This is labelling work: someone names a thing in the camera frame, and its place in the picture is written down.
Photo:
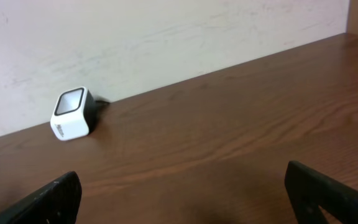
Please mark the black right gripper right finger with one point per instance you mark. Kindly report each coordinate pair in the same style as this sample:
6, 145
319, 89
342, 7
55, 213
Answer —
310, 191

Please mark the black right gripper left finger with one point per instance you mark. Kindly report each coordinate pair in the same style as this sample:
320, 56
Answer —
56, 202

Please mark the white barcode scanner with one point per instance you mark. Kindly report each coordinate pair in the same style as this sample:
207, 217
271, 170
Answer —
74, 115

